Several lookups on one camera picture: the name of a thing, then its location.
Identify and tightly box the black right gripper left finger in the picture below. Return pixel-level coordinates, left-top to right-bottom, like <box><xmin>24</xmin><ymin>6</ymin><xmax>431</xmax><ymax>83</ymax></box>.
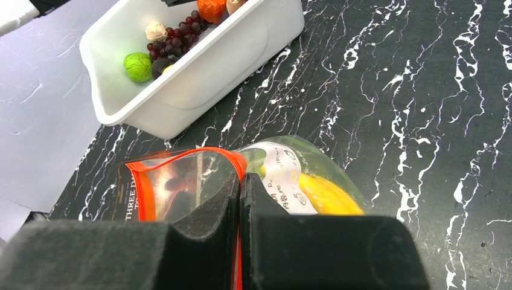
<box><xmin>1</xmin><ymin>174</ymin><xmax>240</xmax><ymax>289</ymax></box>

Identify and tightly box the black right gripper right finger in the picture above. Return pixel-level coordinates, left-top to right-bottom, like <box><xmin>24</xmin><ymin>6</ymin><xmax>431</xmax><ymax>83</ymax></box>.
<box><xmin>240</xmin><ymin>173</ymin><xmax>430</xmax><ymax>289</ymax></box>

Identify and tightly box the yellow banana bunch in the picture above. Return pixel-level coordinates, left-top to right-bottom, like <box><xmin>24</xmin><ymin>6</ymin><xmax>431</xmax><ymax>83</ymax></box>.
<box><xmin>299</xmin><ymin>173</ymin><xmax>365</xmax><ymax>216</ymax></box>

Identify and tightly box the clear zip top bag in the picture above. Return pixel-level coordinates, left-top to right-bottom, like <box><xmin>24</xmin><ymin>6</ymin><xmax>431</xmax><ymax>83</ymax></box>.
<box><xmin>129</xmin><ymin>135</ymin><xmax>368</xmax><ymax>289</ymax></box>

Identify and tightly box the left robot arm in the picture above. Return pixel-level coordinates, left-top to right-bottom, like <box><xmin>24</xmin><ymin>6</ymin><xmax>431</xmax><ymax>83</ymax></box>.
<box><xmin>1</xmin><ymin>0</ymin><xmax>69</xmax><ymax>36</ymax></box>

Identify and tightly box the white plastic bin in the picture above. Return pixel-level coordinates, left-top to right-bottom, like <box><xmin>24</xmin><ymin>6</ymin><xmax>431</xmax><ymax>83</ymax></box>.
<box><xmin>79</xmin><ymin>0</ymin><xmax>305</xmax><ymax>139</ymax></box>

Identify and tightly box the small green round fruit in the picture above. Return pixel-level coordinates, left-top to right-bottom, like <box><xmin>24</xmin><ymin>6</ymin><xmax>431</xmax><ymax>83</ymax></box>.
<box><xmin>123</xmin><ymin>53</ymin><xmax>153</xmax><ymax>83</ymax></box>

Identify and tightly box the red grape bunch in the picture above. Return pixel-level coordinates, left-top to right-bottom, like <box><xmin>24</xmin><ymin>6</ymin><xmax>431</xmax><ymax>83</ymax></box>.
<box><xmin>147</xmin><ymin>10</ymin><xmax>211</xmax><ymax>62</ymax></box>

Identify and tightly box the white garlic bulb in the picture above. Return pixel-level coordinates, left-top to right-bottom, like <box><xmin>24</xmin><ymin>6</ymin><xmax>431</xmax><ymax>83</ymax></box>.
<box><xmin>144</xmin><ymin>21</ymin><xmax>168</xmax><ymax>42</ymax></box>

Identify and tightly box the orange round persimmon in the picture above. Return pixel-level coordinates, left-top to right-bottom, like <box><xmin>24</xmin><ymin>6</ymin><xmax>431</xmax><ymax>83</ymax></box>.
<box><xmin>197</xmin><ymin>0</ymin><xmax>226</xmax><ymax>24</ymax></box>

